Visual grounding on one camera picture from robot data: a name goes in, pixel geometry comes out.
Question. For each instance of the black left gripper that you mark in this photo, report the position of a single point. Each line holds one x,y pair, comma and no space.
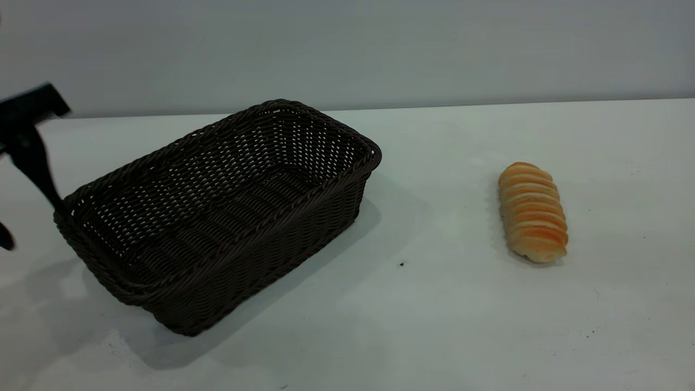
30,108

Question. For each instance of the dark brown woven basket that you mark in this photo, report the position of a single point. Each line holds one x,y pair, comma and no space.
228,228

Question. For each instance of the ridged golden bread loaf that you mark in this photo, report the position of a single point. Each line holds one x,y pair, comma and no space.
533,214

